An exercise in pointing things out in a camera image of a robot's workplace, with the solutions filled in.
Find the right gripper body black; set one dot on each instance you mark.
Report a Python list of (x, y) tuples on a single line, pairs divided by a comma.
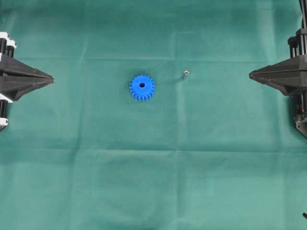
[(298, 46)]

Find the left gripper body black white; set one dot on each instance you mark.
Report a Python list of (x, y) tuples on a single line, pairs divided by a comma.
[(7, 47)]

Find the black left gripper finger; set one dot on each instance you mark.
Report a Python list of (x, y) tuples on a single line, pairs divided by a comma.
[(15, 87), (13, 67)]

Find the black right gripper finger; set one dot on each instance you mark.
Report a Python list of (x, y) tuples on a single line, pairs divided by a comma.
[(295, 64), (285, 89)]

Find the small silver metal shaft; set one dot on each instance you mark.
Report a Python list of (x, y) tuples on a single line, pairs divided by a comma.
[(186, 75)]

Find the blue plastic gear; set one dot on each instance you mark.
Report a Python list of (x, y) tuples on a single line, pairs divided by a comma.
[(142, 87)]

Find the green table cloth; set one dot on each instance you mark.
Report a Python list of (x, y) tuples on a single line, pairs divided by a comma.
[(218, 151)]

